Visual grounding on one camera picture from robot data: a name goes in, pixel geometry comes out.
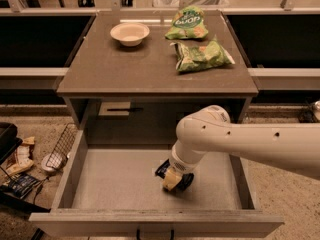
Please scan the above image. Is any white label with black slot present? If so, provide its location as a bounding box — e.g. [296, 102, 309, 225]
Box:
[98, 102, 142, 116]

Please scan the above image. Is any green chip bag upright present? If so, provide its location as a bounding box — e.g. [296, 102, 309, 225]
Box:
[165, 6, 208, 40]

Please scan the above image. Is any white round lid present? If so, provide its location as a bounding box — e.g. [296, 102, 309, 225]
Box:
[41, 153, 63, 173]

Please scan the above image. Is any white paper bowl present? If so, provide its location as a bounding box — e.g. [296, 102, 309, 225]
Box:
[110, 23, 150, 47]

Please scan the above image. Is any green chip bag lying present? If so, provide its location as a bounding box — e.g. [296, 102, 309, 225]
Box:
[171, 38, 235, 73]

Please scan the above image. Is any open grey top drawer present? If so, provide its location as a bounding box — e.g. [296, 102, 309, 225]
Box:
[30, 132, 283, 238]

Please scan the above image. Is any grey cabinet with counter top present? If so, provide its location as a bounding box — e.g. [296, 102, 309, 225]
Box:
[58, 11, 258, 146]

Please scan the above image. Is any dark blue snack packet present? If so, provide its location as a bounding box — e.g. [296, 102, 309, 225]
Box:
[0, 173, 40, 199]

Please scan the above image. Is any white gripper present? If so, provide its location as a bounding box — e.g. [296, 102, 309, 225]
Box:
[162, 153, 196, 191]

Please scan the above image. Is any orange white snack packet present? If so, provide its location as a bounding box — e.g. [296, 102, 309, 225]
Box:
[5, 136, 35, 176]

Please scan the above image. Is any black bin on left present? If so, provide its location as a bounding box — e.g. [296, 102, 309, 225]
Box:
[0, 122, 22, 165]

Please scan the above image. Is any dark blue rxbar wrapper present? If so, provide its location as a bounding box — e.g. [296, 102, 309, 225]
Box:
[155, 160, 194, 191]

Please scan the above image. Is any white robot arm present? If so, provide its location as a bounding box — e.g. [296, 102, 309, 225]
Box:
[163, 105, 320, 190]

